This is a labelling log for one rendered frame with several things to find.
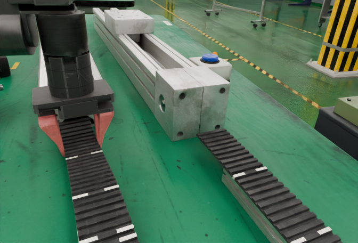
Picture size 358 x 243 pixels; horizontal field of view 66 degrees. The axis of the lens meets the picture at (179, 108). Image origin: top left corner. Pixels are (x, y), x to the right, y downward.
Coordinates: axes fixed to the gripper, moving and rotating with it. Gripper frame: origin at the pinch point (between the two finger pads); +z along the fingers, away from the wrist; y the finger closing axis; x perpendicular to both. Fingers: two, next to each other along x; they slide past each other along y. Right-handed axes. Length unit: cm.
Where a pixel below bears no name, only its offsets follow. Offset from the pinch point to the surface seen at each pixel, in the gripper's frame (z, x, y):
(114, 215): -2.0, 17.5, -1.0
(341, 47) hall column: 43, -160, -294
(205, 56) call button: -6.8, -16.5, -31.4
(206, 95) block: -6.6, 3.5, -19.7
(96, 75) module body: -8.0, -8.5, -4.6
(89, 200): -2.0, 14.4, 0.9
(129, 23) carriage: -12.0, -37.4, -19.2
